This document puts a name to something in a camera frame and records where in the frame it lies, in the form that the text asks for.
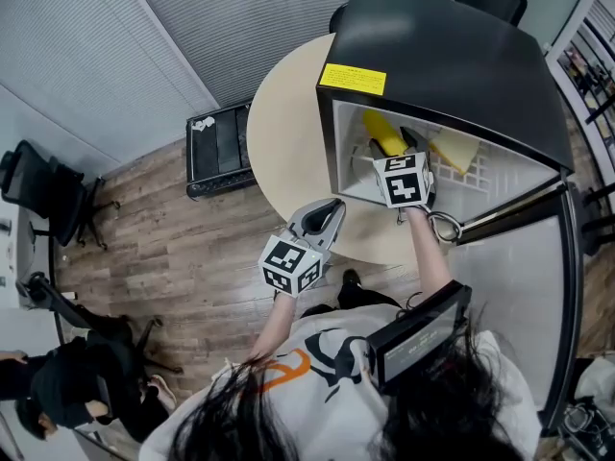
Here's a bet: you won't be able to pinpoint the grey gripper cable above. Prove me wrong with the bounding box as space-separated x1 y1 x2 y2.
396 203 464 246

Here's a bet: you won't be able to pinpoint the black head-mounted screen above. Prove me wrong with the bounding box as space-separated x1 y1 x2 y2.
364 279 474 397

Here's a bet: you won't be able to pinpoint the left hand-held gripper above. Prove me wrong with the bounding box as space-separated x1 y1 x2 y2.
258 198 348 300

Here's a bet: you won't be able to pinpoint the white rack with black bars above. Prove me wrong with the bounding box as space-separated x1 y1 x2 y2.
545 0 615 162

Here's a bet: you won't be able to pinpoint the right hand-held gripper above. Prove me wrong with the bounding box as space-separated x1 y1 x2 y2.
366 126 436 209

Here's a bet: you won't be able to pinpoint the white desk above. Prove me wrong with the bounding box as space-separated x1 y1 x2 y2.
0 199 63 354

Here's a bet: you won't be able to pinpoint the person's left forearm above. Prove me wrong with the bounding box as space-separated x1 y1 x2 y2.
248 291 297 362

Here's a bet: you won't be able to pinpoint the black stool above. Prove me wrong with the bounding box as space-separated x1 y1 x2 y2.
579 180 615 258

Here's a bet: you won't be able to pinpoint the yellow banana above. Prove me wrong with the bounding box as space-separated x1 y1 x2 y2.
361 109 407 157

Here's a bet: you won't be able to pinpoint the person's legs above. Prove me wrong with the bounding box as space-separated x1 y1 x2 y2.
300 268 403 320

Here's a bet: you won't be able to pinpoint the black mesh office chair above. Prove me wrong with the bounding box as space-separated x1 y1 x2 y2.
0 138 121 252

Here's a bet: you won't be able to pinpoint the person's white printed shirt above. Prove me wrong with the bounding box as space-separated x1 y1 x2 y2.
138 303 543 461

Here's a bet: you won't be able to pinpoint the black mini fridge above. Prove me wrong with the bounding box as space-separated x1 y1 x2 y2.
315 0 585 439

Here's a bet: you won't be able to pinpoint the black flat case on floor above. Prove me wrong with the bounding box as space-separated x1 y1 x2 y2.
185 102 259 202

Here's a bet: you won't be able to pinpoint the person's right forearm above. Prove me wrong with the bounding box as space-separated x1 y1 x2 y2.
405 206 456 309

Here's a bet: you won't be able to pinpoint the round beige table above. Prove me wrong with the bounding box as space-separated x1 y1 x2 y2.
245 32 424 266

